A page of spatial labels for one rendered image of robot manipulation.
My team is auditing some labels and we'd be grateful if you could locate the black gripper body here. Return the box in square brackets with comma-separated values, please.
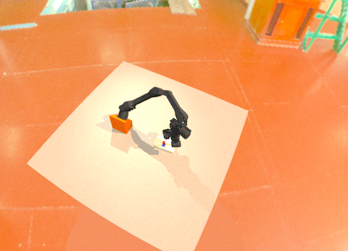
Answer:
[170, 123, 181, 148]

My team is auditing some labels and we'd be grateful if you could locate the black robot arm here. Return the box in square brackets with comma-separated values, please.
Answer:
[117, 87, 192, 140]

